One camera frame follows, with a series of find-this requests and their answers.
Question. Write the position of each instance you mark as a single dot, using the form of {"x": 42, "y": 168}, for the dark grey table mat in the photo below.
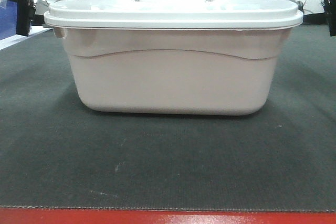
{"x": 56, "y": 152}

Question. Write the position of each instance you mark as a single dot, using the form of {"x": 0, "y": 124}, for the blue crate at left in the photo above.
{"x": 8, "y": 18}

